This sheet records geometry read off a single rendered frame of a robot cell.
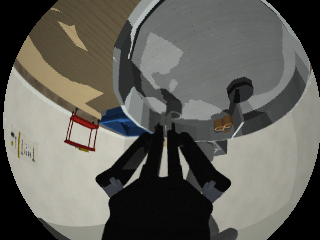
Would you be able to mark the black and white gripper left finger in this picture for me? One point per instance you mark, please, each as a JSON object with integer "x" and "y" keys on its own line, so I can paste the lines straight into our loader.
{"x": 123, "y": 169}

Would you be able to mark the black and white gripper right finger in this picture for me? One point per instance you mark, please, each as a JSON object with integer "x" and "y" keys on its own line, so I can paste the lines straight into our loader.
{"x": 213, "y": 183}

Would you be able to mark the blue shallow tray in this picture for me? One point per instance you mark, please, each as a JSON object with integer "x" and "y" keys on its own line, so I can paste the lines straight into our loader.
{"x": 116, "y": 120}

